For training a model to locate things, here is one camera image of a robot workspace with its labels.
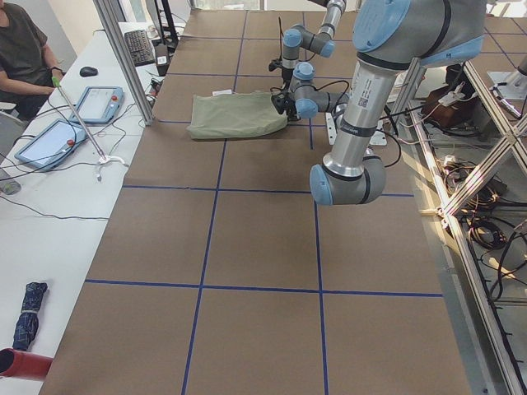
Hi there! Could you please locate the far blue teach pendant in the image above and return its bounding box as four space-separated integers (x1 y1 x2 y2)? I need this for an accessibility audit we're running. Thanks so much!
75 86 124 126

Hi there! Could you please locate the red cylinder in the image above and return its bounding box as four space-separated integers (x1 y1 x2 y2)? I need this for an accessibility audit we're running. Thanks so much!
1 348 54 381

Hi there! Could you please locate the near blue teach pendant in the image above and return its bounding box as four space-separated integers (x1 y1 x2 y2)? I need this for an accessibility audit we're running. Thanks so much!
15 119 87 171

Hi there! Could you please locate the blue teach pendant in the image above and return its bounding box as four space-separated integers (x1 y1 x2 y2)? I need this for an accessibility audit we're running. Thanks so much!
75 86 124 126
15 119 87 171

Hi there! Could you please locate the tangled cable bundle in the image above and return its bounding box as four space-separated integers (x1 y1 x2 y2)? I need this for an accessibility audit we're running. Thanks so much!
440 156 511 215

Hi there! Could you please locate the seated person in green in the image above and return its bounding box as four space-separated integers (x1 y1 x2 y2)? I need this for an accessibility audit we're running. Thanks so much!
1 1 64 120

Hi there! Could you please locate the olive green long-sleeve shirt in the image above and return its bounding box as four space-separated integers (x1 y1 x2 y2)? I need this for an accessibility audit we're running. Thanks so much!
187 91 288 140

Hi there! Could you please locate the black keyboard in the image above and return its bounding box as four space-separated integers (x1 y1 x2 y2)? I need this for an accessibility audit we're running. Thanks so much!
124 30 156 67

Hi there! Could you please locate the long grabber stick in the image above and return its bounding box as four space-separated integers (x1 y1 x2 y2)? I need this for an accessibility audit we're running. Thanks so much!
52 77 128 181

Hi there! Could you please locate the folded dark blue umbrella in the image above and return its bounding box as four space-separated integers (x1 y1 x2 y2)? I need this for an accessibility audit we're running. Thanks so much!
12 282 48 351

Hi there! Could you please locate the white paper price tag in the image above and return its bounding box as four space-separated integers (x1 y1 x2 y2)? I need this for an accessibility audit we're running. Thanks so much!
212 89 233 96

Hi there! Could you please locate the aluminium frame post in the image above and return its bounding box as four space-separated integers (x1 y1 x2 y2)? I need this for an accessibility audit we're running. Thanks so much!
93 0 154 126

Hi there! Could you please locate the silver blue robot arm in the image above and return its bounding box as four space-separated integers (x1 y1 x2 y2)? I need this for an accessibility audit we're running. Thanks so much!
269 0 487 205
268 0 347 87

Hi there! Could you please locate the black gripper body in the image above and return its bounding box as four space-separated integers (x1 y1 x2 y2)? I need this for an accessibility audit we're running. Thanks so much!
268 58 293 82
271 92 300 122

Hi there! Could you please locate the black computer mouse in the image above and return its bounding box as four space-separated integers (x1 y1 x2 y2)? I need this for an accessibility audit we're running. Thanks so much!
79 66 99 77

